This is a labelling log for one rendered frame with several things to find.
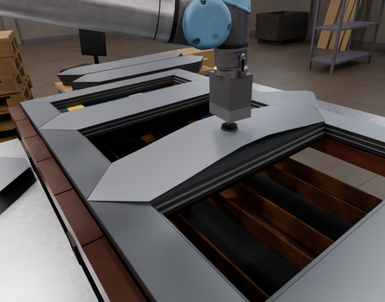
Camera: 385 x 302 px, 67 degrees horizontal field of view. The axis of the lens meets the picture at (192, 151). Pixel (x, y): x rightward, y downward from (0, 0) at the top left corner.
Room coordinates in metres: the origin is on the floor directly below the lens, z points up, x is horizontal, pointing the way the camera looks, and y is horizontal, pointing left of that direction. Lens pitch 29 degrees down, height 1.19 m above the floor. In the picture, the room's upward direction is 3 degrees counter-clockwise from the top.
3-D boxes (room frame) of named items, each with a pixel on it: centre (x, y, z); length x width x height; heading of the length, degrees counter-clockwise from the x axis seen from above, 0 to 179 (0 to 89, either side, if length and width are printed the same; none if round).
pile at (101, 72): (1.64, 0.28, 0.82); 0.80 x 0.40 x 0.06; 125
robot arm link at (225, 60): (0.66, -0.10, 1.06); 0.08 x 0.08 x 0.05
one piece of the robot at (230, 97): (0.66, -0.11, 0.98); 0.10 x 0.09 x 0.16; 118
